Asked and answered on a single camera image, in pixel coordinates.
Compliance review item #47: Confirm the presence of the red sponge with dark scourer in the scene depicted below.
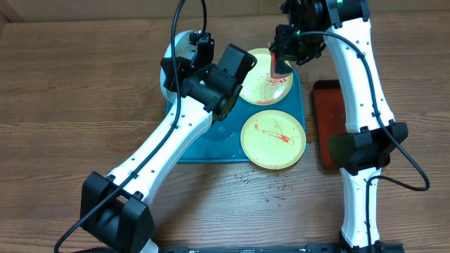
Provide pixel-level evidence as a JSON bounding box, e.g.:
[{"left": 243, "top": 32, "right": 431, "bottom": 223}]
[{"left": 270, "top": 53, "right": 293, "bottom": 79}]

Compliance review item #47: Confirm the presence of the yellow-green plate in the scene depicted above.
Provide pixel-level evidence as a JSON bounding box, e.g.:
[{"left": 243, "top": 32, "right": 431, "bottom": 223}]
[
  {"left": 240, "top": 110, "right": 307, "bottom": 170},
  {"left": 240, "top": 48, "right": 293, "bottom": 105}
]

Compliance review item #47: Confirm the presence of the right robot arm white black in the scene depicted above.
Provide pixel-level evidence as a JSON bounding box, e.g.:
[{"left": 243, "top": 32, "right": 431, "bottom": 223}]
[{"left": 269, "top": 1, "right": 408, "bottom": 252}]

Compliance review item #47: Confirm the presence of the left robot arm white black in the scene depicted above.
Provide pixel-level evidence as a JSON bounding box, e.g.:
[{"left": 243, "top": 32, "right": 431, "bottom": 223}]
[{"left": 80, "top": 30, "right": 257, "bottom": 252}]

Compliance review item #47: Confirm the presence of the teal plastic serving tray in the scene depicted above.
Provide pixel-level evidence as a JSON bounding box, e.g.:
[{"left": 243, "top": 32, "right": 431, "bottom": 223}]
[{"left": 179, "top": 71, "right": 305, "bottom": 163}]

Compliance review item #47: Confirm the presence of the black tray with red water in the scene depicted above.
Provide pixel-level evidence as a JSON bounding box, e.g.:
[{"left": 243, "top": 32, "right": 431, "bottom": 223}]
[{"left": 312, "top": 79, "right": 347, "bottom": 170}]

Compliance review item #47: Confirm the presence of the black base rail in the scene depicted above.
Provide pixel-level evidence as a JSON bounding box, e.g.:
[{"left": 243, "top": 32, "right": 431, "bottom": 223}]
[{"left": 91, "top": 242, "right": 405, "bottom": 253}]

